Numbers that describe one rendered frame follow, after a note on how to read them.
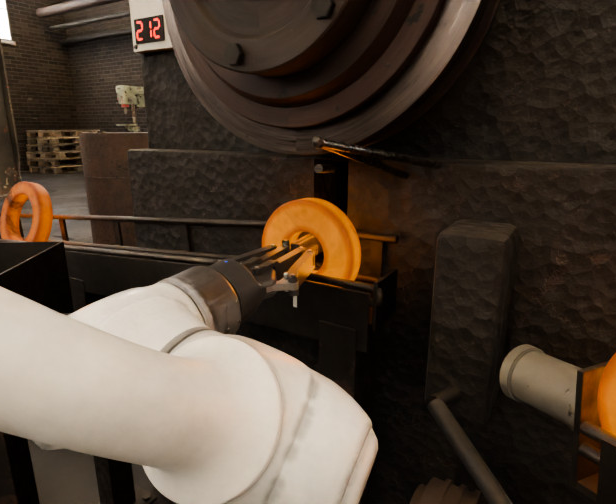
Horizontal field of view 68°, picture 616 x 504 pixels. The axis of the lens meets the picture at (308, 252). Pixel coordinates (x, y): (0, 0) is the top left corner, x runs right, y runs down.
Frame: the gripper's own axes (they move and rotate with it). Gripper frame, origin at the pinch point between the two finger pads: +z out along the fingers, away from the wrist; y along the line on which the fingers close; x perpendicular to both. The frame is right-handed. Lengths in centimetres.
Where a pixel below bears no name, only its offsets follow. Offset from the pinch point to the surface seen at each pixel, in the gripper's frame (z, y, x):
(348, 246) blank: -1.1, 7.1, 1.4
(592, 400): -14.2, 36.7, -4.3
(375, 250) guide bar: 5.6, 8.3, -1.2
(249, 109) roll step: -3.1, -6.4, 19.6
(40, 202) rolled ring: 3, -76, 0
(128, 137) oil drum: 152, -235, -2
